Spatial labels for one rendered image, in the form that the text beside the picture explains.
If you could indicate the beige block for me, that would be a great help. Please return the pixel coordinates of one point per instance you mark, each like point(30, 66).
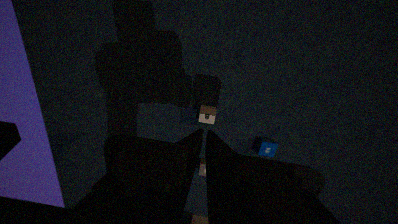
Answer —
point(207, 114)

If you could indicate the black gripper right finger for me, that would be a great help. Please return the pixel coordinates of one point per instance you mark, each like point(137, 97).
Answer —
point(226, 170)

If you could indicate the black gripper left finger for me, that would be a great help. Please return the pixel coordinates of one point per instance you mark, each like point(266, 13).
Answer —
point(175, 161)

